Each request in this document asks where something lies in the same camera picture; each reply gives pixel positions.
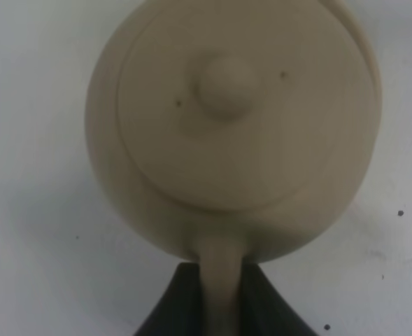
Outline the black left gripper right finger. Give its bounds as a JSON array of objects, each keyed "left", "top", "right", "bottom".
[{"left": 239, "top": 264, "right": 317, "bottom": 336}]

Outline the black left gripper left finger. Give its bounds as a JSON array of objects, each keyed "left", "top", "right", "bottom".
[{"left": 135, "top": 262, "right": 203, "bottom": 336}]

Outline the beige ceramic teapot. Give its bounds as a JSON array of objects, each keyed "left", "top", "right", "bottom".
[{"left": 85, "top": 1, "right": 381, "bottom": 335}]

